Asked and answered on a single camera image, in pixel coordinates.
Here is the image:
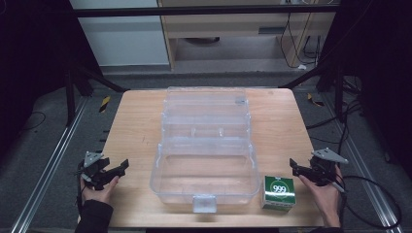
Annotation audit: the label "light wooden desk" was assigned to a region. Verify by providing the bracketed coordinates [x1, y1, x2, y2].
[156, 0, 338, 71]

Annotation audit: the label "white cabinet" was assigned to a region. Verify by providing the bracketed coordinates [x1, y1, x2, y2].
[68, 0, 171, 68]

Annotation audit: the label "green and white carton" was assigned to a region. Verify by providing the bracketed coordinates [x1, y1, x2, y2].
[260, 175, 297, 214]

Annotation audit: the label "black floor cables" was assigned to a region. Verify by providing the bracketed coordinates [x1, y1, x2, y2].
[304, 76, 367, 156]

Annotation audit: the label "aluminium floor rail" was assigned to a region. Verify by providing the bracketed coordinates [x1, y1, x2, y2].
[9, 96, 90, 233]
[322, 93, 406, 233]

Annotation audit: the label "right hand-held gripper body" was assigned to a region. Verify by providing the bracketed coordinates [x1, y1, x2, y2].
[307, 147, 350, 187]

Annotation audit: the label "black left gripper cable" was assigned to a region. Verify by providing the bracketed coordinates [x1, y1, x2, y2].
[75, 161, 86, 217]

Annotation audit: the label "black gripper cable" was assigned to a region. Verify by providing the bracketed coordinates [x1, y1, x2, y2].
[335, 174, 403, 230]
[75, 161, 86, 217]

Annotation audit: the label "black horizontal frame bar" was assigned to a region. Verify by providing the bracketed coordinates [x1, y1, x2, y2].
[71, 3, 342, 18]

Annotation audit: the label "yellow and black floor tape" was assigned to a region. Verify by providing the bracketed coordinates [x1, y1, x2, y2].
[306, 92, 326, 108]
[98, 95, 112, 114]

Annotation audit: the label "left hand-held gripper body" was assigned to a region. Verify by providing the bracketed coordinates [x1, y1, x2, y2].
[77, 150, 114, 191]

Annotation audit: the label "black hanging cables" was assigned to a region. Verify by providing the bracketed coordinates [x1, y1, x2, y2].
[279, 12, 325, 70]

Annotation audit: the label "person's left hand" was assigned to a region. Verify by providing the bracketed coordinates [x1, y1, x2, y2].
[80, 174, 120, 206]

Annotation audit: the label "clear plastic storage box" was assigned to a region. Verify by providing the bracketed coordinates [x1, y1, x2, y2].
[149, 85, 262, 215]

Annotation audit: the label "thin black floor cable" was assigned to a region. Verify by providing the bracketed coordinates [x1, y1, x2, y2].
[19, 111, 47, 133]

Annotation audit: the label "person's right hand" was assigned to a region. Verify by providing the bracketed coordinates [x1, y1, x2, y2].
[297, 164, 344, 228]

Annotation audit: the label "black frame stand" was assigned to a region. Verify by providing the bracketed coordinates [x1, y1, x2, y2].
[63, 51, 129, 128]
[279, 54, 346, 124]

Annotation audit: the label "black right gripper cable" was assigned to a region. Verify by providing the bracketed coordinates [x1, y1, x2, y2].
[335, 174, 403, 230]

